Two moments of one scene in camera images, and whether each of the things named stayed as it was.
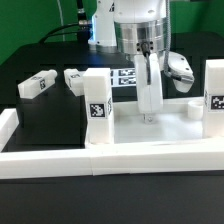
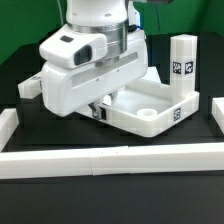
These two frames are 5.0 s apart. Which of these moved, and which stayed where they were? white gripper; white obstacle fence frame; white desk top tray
Moved: white desk top tray; white gripper
Stayed: white obstacle fence frame
